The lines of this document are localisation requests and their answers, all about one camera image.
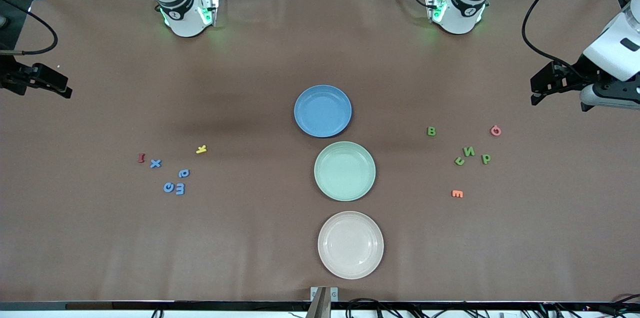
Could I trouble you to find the green plate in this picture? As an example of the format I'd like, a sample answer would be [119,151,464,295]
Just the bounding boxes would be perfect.
[314,141,377,202]

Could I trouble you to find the blue plate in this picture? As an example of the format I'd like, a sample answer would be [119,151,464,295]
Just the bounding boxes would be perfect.
[294,84,353,138]

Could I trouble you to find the brown table cover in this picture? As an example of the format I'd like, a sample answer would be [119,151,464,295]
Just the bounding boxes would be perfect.
[0,0,640,304]

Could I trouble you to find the beige plate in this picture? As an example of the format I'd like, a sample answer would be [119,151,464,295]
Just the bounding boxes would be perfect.
[317,211,385,280]

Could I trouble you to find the black camera cable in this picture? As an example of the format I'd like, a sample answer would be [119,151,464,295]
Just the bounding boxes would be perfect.
[0,0,58,56]
[522,0,608,81]

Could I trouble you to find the black looped floor cable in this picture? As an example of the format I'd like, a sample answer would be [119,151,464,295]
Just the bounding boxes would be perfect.
[346,298,401,318]

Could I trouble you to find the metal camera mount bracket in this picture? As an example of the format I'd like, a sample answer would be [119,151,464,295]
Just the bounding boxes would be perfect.
[310,285,340,318]

